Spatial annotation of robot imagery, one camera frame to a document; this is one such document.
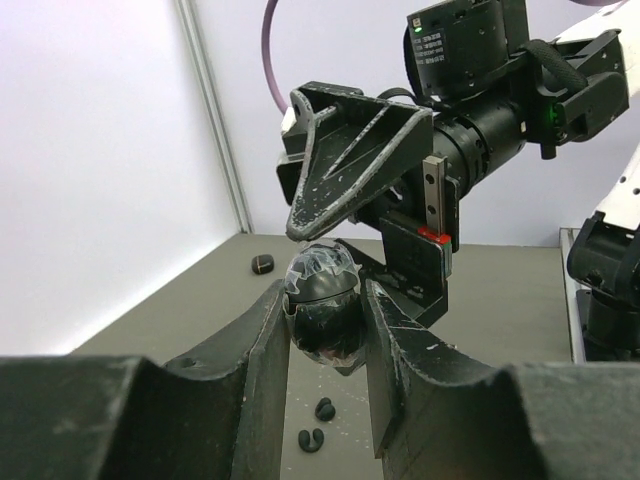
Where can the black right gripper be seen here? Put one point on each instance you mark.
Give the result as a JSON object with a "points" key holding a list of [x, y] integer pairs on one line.
{"points": [[401, 169]]}

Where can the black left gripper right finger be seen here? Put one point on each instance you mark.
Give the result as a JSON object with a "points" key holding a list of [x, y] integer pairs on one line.
{"points": [[438, 414]]}

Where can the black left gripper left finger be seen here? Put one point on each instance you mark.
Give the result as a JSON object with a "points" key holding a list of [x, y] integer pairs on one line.
{"points": [[214, 412]]}

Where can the black taped earbud charging case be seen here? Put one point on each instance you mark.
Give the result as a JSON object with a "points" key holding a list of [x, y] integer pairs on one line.
{"points": [[322, 306]]}

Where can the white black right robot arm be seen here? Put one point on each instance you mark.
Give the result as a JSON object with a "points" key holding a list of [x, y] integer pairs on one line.
{"points": [[566, 90]]}

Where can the black case with gold line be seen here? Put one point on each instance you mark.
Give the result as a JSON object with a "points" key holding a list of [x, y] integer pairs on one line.
{"points": [[262, 264]]}

